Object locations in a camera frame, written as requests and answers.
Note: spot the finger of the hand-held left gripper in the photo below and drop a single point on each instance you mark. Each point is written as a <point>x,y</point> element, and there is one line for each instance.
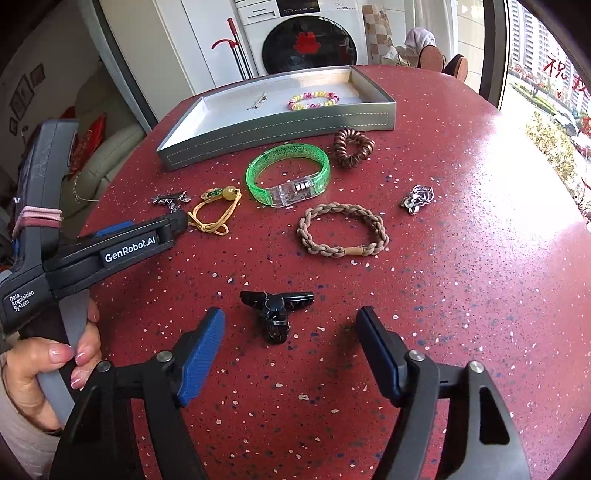
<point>173,228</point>

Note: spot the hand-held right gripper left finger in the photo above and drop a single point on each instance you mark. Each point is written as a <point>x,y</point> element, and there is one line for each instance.
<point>203,355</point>

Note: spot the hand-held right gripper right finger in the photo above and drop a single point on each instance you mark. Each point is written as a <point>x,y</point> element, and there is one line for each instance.
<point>376,355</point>

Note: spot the black claw hair clip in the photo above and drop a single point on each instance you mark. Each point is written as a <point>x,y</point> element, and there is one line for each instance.
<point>274,318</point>

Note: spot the grey jewelry tray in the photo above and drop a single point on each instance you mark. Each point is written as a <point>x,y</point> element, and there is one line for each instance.
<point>231,115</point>

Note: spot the silver brooch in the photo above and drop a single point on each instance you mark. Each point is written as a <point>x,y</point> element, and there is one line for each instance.
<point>418,198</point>

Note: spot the person's left hand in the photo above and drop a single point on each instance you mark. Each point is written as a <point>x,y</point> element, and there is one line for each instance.
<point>27,364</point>

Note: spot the light pink elastic band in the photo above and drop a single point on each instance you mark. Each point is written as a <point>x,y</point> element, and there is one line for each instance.
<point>44,213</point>

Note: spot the mauve elastic band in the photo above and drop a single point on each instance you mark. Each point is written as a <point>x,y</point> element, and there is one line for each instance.
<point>37,222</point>

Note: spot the red embroidered cushion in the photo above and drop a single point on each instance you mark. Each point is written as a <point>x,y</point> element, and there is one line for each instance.
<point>90,138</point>

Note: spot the cream leather sofa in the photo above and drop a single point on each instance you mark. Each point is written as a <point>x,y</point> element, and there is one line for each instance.
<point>115,157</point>

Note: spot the silver hair clip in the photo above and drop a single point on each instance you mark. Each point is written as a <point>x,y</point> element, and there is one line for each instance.
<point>258,99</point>

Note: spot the white cabinet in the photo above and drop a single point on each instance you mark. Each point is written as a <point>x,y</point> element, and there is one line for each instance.
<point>184,37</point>

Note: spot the white washing machine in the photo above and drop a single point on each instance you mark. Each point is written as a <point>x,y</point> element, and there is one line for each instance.
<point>277,46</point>

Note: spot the red paper cutout decal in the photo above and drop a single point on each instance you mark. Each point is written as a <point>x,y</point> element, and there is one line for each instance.
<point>307,43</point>

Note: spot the green tree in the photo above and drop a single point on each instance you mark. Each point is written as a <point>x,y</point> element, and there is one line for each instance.
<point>549,138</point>

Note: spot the checkered panel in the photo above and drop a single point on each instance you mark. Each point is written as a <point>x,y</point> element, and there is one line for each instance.
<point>376,32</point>

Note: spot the row of parked cars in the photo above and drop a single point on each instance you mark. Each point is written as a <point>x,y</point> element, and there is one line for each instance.
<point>568,122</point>

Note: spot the red window decal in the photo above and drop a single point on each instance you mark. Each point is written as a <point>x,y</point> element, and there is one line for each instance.
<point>554,67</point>

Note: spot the narrow picture frame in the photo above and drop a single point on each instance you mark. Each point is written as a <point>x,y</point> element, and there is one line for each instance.
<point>13,126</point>

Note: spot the tall picture frame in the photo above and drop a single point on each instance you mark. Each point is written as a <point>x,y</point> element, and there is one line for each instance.
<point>21,98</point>

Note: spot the square picture frame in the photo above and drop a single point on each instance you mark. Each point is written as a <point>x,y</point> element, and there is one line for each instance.
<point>37,74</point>

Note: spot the dark sliding door frame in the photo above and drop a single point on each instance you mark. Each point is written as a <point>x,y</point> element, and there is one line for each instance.
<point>124,69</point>

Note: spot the dark window frame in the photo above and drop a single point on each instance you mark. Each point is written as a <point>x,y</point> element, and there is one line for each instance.
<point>496,55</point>

